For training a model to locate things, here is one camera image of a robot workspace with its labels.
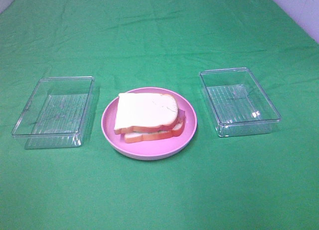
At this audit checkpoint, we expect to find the bacon strip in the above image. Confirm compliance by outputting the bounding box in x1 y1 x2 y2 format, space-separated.
177 109 185 123

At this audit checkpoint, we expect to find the white bread slice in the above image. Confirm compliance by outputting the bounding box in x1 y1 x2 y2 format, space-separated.
124 119 185 143
114 93 178 134

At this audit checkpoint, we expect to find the green tablecloth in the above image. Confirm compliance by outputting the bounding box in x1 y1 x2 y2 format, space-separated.
0 0 319 230

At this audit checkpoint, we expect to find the clear plastic bread tray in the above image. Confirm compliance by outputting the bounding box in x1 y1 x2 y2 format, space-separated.
199 67 281 137

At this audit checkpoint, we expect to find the clear plastic ingredient tray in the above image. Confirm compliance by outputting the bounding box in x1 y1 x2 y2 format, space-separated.
11 76 95 149

